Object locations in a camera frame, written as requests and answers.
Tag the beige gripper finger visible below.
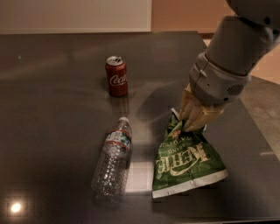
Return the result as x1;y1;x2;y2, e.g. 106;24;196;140
183;103;226;132
179;85;200;122

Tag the green jalapeno chip bag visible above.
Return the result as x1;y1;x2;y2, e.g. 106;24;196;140
152;108;228;199

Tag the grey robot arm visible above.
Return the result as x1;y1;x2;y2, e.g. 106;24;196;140
179;0;280;132

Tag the red Coca-Cola can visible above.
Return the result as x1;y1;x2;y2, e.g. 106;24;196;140
105;56;128;97

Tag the clear plastic water bottle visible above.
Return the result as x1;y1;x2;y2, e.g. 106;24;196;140
91;117;132;201

